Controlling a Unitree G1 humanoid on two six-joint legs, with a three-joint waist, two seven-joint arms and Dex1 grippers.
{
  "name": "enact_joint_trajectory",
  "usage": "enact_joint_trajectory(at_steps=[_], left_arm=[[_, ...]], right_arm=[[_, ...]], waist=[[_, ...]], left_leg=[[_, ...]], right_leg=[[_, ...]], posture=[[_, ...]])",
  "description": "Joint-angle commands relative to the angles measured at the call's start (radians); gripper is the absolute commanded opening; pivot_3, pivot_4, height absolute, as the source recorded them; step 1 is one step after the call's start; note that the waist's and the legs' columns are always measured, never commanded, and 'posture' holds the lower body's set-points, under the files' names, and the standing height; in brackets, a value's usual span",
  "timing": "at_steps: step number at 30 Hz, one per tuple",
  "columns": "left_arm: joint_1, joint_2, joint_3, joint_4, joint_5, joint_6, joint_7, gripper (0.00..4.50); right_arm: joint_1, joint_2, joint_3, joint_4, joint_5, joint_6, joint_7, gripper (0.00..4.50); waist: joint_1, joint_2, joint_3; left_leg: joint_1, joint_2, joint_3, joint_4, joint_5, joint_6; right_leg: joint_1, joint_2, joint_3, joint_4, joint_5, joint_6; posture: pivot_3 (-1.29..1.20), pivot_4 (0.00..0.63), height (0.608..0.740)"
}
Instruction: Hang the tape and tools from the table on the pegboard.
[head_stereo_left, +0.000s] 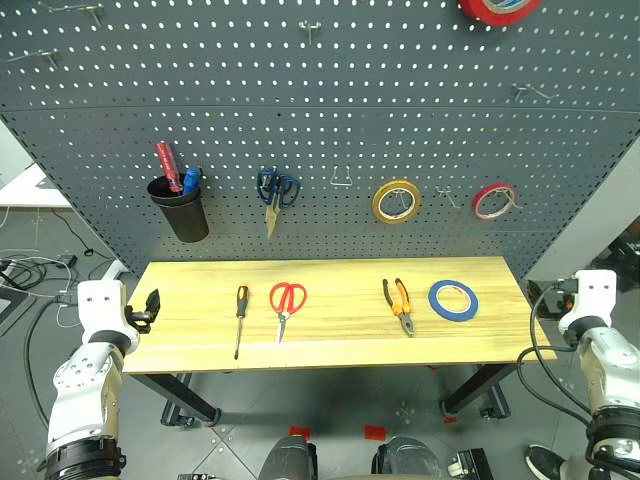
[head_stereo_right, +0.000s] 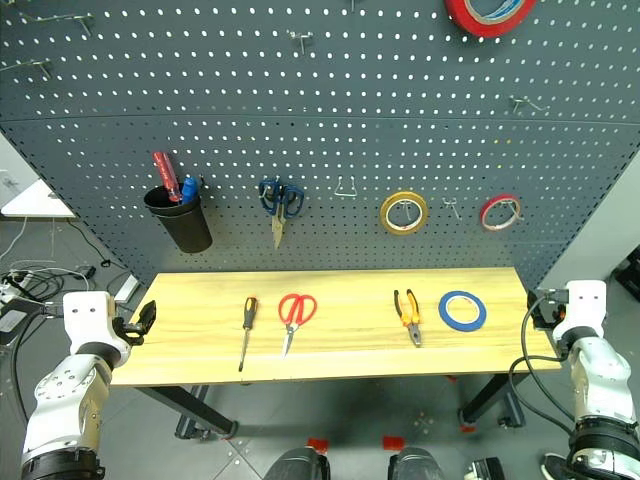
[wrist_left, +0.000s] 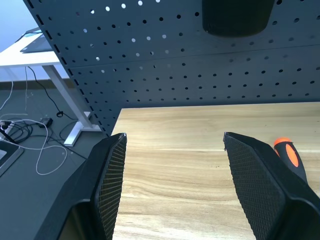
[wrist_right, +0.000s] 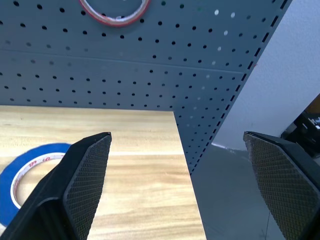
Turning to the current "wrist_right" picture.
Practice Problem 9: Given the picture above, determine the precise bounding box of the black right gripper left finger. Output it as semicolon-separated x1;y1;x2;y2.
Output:
0;131;112;240

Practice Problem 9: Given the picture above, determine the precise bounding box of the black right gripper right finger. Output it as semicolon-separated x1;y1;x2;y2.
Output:
243;130;320;240

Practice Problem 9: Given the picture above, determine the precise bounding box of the grey pegboard panel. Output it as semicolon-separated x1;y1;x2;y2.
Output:
0;0;293;175

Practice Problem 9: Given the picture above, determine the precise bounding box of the black equipment case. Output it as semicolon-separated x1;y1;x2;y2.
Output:
280;93;320;158

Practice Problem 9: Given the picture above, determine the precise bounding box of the blue tape roll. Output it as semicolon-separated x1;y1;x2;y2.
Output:
0;142;73;228

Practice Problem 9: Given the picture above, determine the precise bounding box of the red tape roll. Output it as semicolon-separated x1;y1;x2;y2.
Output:
78;0;152;28

